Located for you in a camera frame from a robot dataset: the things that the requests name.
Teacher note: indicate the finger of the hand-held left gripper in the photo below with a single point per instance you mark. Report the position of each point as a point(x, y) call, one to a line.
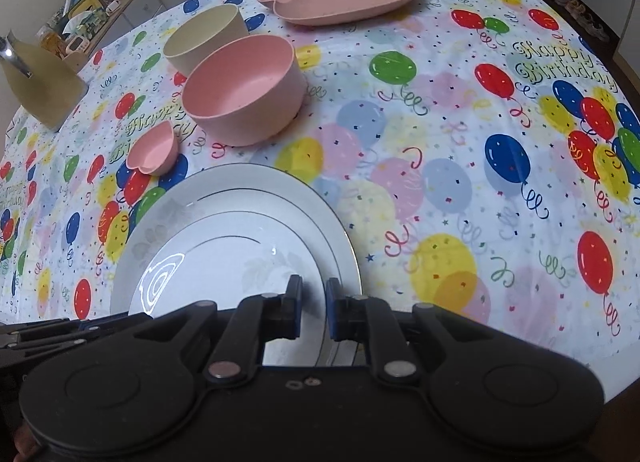
point(45, 343)
point(100, 326)

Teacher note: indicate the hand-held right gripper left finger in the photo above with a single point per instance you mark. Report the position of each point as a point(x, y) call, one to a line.
point(297, 309)

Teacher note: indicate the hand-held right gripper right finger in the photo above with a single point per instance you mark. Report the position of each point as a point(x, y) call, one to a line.
point(330, 312)

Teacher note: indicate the small white plate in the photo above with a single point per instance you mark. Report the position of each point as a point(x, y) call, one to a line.
point(225, 267)

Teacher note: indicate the large white plate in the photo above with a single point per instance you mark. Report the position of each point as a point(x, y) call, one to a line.
point(225, 181)

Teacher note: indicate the cream bowl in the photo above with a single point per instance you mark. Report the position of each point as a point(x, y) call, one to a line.
point(200, 36)

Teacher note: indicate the small pink heart dish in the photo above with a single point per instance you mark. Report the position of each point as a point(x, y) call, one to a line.
point(150, 151)

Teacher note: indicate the balloon print tablecloth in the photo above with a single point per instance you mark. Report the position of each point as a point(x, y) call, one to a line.
point(425, 141)

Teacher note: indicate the large pink bowl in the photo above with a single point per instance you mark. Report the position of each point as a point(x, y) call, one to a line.
point(235, 91)

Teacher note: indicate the gold canister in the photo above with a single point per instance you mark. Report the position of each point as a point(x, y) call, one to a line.
point(42, 89)

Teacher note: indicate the white digital timer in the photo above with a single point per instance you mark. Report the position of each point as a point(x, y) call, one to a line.
point(77, 45)

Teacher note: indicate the wooden cabinet with white drawers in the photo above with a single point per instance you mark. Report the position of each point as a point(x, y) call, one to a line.
point(135, 1)

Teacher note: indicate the row of shoes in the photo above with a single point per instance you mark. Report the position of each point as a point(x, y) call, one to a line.
point(580, 11)

